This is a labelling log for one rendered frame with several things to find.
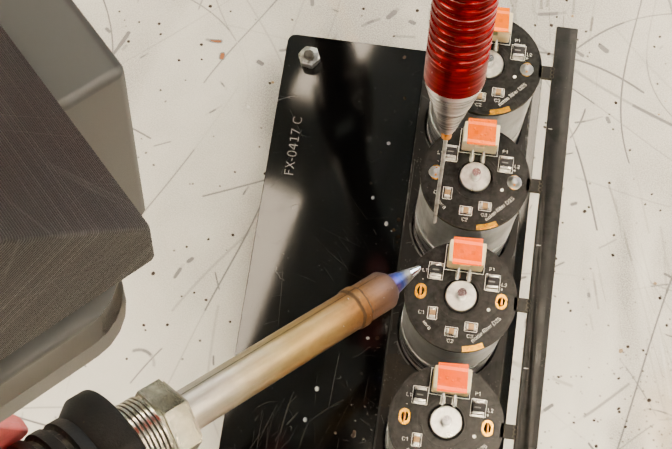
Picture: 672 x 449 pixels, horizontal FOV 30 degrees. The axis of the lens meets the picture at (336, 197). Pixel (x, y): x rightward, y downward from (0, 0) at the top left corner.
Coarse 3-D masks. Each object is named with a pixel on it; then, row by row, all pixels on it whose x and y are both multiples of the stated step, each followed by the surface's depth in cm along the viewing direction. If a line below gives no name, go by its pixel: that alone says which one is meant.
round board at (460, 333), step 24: (432, 264) 28; (504, 264) 28; (408, 288) 28; (432, 288) 28; (480, 288) 28; (504, 288) 28; (408, 312) 28; (432, 312) 28; (480, 312) 28; (504, 312) 28; (432, 336) 28; (456, 336) 28; (480, 336) 28
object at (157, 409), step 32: (352, 288) 24; (384, 288) 25; (320, 320) 24; (352, 320) 24; (256, 352) 23; (288, 352) 23; (320, 352) 24; (160, 384) 22; (192, 384) 22; (224, 384) 22; (256, 384) 23; (128, 416) 21; (160, 416) 21; (192, 416) 22; (160, 448) 21; (192, 448) 22
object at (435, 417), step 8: (440, 408) 27; (448, 408) 27; (456, 408) 27; (432, 416) 27; (440, 416) 27; (456, 416) 27; (432, 424) 27; (440, 424) 27; (456, 424) 27; (488, 424) 27; (432, 432) 27; (440, 432) 27; (448, 432) 27; (456, 432) 27; (488, 432) 27; (448, 440) 27; (392, 448) 28
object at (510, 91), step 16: (512, 32) 30; (512, 48) 30; (528, 48) 30; (512, 64) 29; (496, 80) 29; (512, 80) 29; (528, 80) 29; (480, 96) 29; (496, 96) 29; (512, 96) 29; (528, 96) 29; (480, 112) 29; (496, 112) 29
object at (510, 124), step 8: (496, 56) 29; (496, 64) 29; (504, 64) 30; (528, 64) 29; (488, 72) 29; (496, 72) 29; (488, 80) 29; (528, 104) 30; (432, 112) 32; (512, 112) 29; (520, 112) 30; (432, 120) 32; (464, 120) 30; (504, 120) 30; (512, 120) 30; (520, 120) 31; (432, 128) 32; (504, 128) 30; (512, 128) 31; (520, 128) 32; (432, 136) 33; (440, 136) 32; (512, 136) 32
